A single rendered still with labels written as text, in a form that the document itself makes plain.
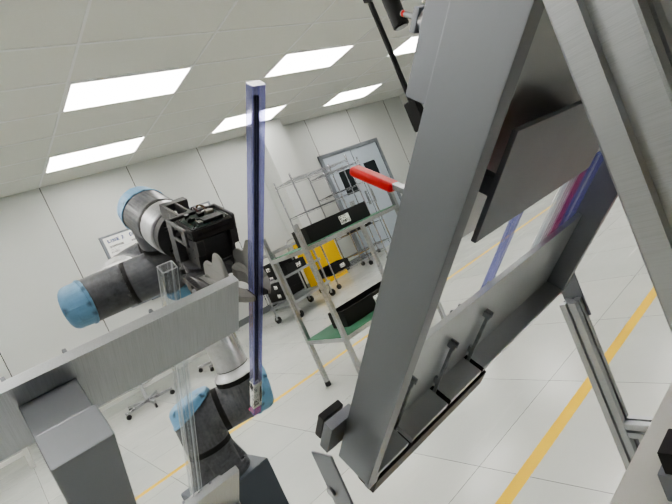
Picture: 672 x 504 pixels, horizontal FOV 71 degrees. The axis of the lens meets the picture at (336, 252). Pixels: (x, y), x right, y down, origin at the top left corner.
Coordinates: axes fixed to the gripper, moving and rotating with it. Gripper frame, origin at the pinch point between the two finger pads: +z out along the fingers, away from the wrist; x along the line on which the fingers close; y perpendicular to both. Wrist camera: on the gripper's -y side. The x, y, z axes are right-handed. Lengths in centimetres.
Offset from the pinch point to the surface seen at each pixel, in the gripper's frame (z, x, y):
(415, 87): 13.5, 12.4, 22.9
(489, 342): 6, 46, -32
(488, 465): -11, 87, -123
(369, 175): 8.2, 11.4, 13.6
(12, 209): -671, 33, -187
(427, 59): 14.7, 12.6, 25.4
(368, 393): 10.6, 7.6, -13.9
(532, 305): 5, 64, -32
